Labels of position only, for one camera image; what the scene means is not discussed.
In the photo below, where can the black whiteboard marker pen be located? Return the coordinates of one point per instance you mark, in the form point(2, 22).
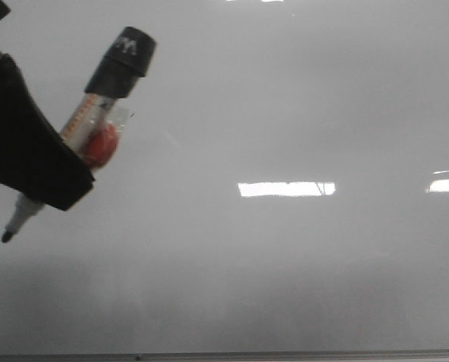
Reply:
point(89, 133)

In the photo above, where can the white glossy whiteboard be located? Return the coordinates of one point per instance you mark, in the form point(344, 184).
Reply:
point(282, 185)

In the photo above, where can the grey aluminium whiteboard frame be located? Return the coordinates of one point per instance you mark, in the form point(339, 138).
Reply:
point(407, 355)

